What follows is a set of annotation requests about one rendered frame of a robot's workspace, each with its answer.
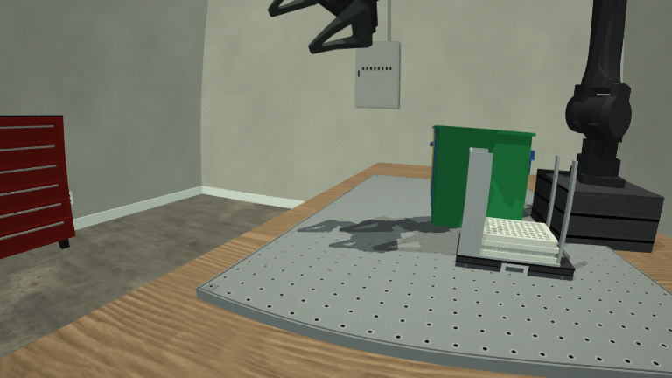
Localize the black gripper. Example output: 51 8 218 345
268 0 379 54

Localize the green bin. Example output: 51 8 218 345
431 125 536 228

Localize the white well plate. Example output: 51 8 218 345
479 245 557 263
481 217 559 254

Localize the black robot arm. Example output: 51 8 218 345
565 0 632 189

